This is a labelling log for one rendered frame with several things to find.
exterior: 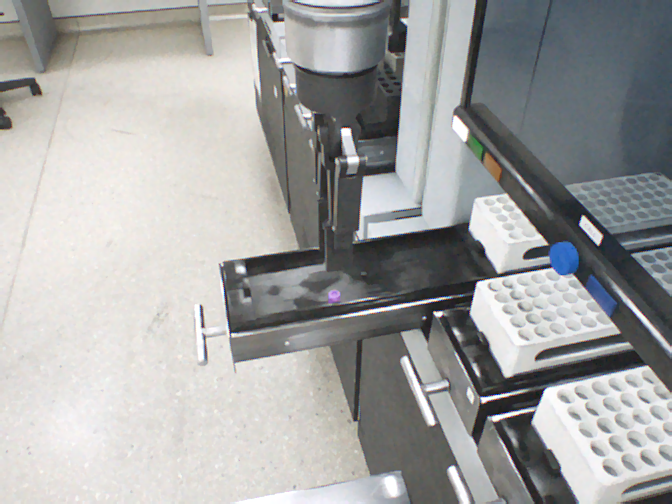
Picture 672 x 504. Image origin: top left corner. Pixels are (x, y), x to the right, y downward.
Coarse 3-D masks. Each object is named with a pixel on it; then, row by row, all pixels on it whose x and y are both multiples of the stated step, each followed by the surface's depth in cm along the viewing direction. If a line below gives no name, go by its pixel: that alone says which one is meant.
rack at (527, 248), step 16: (480, 208) 76; (496, 208) 77; (512, 208) 77; (480, 224) 77; (496, 224) 74; (512, 224) 74; (528, 224) 74; (480, 240) 77; (496, 240) 73; (512, 240) 71; (528, 240) 71; (544, 240) 72; (496, 256) 74; (512, 256) 72; (528, 256) 77; (544, 256) 77
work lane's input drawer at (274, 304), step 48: (384, 240) 79; (432, 240) 81; (240, 288) 71; (288, 288) 73; (336, 288) 73; (384, 288) 73; (432, 288) 72; (240, 336) 67; (288, 336) 69; (336, 336) 71
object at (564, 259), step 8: (552, 248) 52; (560, 248) 50; (568, 248) 50; (552, 256) 52; (560, 256) 51; (568, 256) 50; (576, 256) 50; (552, 264) 52; (560, 264) 51; (568, 264) 50; (576, 264) 50; (560, 272) 51; (568, 272) 50
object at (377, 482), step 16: (352, 480) 52; (368, 480) 52; (384, 480) 52; (400, 480) 52; (272, 496) 51; (288, 496) 51; (304, 496) 51; (320, 496) 51; (336, 496) 51; (352, 496) 51; (368, 496) 51; (384, 496) 51; (400, 496) 51
